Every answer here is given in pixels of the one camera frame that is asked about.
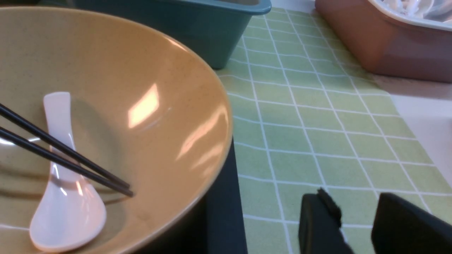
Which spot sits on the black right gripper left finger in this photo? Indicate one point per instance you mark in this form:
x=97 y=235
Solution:
x=320 y=225

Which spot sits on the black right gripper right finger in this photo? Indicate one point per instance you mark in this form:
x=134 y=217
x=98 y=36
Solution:
x=401 y=227

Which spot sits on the tan noodle bowl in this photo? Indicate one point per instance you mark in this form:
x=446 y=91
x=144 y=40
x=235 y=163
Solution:
x=143 y=106

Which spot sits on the white ceramic soup spoon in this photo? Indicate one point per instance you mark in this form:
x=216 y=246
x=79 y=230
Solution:
x=71 y=212

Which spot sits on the green checkered table mat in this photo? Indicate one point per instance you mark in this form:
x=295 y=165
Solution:
x=307 y=116

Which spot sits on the brown plastic bin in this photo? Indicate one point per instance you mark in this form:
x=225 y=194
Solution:
x=387 y=43

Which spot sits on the pile of white spoons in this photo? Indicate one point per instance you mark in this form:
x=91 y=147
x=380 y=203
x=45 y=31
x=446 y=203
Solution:
x=435 y=10

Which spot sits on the blue plastic bin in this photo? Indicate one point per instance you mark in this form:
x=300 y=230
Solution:
x=211 y=28

